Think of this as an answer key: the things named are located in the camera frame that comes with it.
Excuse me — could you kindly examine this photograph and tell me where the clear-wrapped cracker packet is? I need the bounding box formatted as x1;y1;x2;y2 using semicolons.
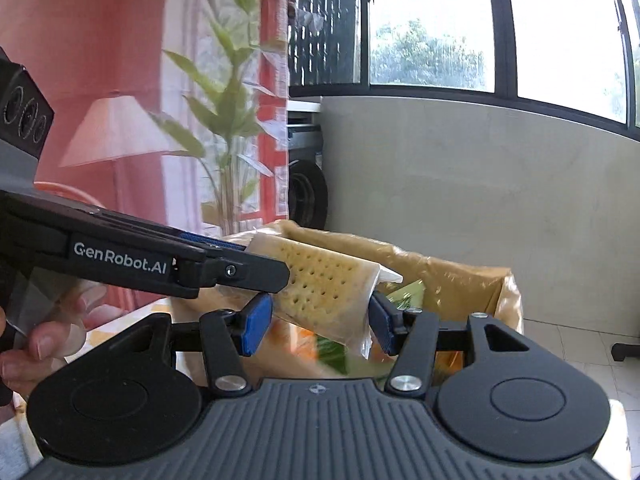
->
246;232;405;361

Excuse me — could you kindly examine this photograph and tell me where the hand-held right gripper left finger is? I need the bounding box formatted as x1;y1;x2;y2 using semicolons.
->
106;291;275;395

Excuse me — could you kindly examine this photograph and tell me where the small green snack bag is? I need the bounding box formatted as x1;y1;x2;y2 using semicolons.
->
314;335;354;377

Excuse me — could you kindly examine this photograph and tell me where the person's left hand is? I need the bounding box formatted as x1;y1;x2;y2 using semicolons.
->
0;281;110;397

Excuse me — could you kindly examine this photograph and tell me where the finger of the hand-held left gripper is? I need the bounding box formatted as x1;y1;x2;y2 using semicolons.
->
172;248;292;302
100;207;251;257

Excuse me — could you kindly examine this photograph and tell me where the black window frame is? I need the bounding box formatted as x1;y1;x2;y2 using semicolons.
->
287;0;640;142

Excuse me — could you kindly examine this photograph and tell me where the front-loading washing machine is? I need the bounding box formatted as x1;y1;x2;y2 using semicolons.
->
287;96;330;232

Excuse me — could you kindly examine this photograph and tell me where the pink wall poster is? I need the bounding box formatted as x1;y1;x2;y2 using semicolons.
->
0;0;292;321

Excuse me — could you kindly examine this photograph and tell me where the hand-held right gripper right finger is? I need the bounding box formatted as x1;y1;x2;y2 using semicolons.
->
368;291;532;395

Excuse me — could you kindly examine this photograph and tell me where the plastic-wrapped cardboard box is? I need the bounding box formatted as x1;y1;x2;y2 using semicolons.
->
220;219;524;397

